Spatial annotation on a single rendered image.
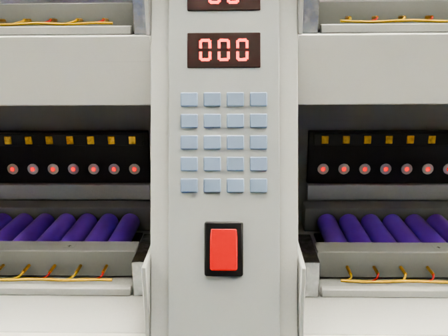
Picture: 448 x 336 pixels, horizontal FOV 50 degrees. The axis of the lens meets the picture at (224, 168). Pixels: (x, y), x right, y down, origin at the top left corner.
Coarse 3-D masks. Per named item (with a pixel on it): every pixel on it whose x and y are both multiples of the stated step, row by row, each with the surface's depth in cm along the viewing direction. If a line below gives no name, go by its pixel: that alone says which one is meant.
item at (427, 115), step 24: (0, 120) 51; (24, 120) 51; (48, 120) 51; (72, 120) 51; (96, 120) 51; (120, 120) 51; (144, 120) 51; (312, 120) 50; (336, 120) 50; (360, 120) 50; (384, 120) 50; (408, 120) 50; (432, 120) 50
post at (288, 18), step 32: (160, 0) 31; (288, 0) 31; (160, 32) 31; (288, 32) 31; (160, 64) 31; (288, 64) 31; (160, 96) 31; (288, 96) 30; (160, 128) 31; (288, 128) 30; (160, 160) 31; (288, 160) 30; (160, 192) 31; (288, 192) 30; (160, 224) 31; (288, 224) 30; (160, 256) 31; (288, 256) 30; (160, 288) 31; (288, 288) 30; (160, 320) 31; (288, 320) 30
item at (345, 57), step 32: (320, 0) 48; (352, 0) 48; (384, 0) 37; (416, 0) 37; (320, 32) 36; (352, 32) 35; (384, 32) 35; (416, 32) 35; (320, 64) 31; (352, 64) 31; (384, 64) 31; (416, 64) 31; (320, 96) 32; (352, 96) 32; (384, 96) 31; (416, 96) 31
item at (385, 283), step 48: (336, 144) 47; (384, 144) 47; (432, 144) 46; (336, 192) 48; (384, 192) 48; (432, 192) 47; (336, 240) 40; (384, 240) 40; (432, 240) 40; (336, 288) 35; (384, 288) 35; (432, 288) 35
